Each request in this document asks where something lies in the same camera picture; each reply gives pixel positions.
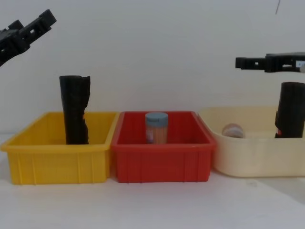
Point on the clear jar with pale lid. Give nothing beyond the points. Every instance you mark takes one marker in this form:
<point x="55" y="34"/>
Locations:
<point x="233" y="131"/>

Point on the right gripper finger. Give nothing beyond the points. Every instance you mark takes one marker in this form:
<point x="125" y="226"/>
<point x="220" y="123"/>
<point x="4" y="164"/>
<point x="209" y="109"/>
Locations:
<point x="278" y="55"/>
<point x="250" y="63"/>

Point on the clear jar with blue lid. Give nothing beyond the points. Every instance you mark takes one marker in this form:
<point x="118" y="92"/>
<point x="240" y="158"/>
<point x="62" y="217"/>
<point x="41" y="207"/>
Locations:
<point x="156" y="128"/>

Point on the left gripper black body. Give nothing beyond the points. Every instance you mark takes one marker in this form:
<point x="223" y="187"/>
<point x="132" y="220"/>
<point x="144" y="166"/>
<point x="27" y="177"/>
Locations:
<point x="9" y="44"/>

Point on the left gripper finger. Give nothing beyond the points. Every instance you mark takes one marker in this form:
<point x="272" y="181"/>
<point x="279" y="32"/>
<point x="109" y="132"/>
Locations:
<point x="14" y="25"/>
<point x="39" y="25"/>

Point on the yellow plastic bin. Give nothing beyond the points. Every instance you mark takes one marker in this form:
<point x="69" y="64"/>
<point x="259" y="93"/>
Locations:
<point x="57" y="162"/>

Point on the black roll with torn edge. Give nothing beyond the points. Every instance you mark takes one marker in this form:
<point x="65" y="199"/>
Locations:
<point x="75" y="109"/>

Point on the red plastic bin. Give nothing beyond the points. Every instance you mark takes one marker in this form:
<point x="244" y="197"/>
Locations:
<point x="162" y="163"/>

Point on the cream plastic tub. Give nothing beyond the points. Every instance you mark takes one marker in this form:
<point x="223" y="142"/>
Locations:
<point x="257" y="157"/>

